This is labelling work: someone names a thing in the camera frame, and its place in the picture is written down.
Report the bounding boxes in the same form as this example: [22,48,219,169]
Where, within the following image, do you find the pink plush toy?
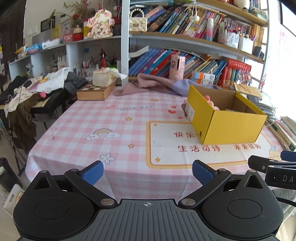
[204,95,220,110]

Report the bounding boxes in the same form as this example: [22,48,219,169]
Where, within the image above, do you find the pink checkered tablecloth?
[26,91,283,200]

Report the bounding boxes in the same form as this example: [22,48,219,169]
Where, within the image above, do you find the yellow cardboard box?
[185,85,267,145]

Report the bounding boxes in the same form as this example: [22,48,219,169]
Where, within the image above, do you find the brown paper envelope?
[234,83,262,98]

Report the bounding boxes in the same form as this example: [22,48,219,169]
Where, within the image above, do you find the wooden chess box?
[76,81,116,101]

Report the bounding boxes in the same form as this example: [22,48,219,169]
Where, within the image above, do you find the red boxed book set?
[218,57,251,87]

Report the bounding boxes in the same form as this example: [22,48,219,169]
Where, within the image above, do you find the cream tissue pack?
[92,67,127,87]

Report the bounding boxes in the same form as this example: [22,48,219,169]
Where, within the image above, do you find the white orange medicine boxes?
[191,71,215,85]

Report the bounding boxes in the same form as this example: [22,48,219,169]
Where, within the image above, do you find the pink purple cloth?
[114,73,222,96]

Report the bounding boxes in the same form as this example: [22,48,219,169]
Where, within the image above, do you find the pile of clothes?
[0,67,88,117]

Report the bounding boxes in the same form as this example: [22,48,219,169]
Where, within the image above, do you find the pink cylindrical device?
[169,55,186,80]

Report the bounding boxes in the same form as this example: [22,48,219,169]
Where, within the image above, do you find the white wooden bookshelf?
[7,0,270,88]

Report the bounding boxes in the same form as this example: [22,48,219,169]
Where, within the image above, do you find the pink lucky cat figure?
[87,9,115,39]

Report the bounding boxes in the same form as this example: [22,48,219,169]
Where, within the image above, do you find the cream quilted handbag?
[129,8,147,32]

